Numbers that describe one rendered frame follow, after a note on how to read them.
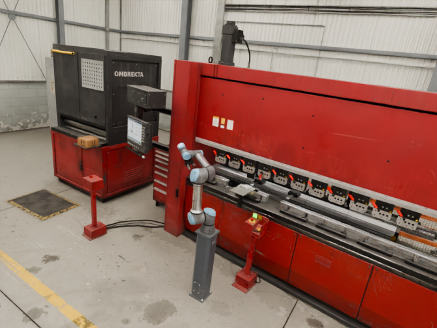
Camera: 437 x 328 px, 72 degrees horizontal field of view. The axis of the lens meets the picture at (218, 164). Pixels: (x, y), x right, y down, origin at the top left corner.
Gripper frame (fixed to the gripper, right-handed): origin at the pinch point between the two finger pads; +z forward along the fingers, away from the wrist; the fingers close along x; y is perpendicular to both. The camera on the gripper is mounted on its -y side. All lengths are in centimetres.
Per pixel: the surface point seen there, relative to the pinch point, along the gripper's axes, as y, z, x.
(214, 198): 5, 60, 6
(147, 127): -53, -39, -7
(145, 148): -51, -20, -22
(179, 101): -62, -37, 44
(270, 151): 50, 9, 71
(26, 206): -205, 43, -188
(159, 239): -38, 101, -76
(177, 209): -38, 79, -34
